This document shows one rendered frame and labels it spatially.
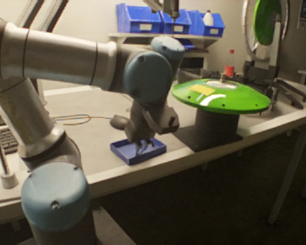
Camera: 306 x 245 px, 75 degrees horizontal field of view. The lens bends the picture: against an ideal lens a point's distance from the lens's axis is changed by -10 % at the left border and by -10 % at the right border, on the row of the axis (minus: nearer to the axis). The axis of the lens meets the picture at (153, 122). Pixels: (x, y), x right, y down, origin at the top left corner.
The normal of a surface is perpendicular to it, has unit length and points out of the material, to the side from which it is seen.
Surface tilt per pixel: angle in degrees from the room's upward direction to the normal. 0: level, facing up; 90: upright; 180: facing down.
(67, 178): 5
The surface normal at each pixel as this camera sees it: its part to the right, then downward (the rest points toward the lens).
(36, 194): 0.07, -0.89
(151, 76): 0.46, 0.38
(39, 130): 0.76, 0.14
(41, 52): 0.43, 0.16
